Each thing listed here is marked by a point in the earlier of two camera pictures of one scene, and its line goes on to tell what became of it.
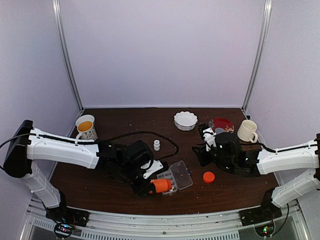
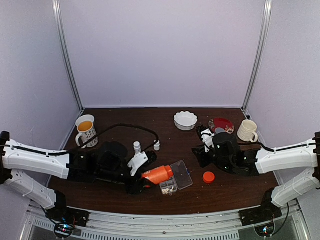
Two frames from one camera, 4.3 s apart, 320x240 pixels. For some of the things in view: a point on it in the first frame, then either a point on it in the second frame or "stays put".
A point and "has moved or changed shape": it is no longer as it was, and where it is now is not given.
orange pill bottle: (161, 185) has moved or changed shape
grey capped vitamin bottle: (219, 130) stays put
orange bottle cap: (208, 177) stays put
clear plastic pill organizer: (179, 175) stays put
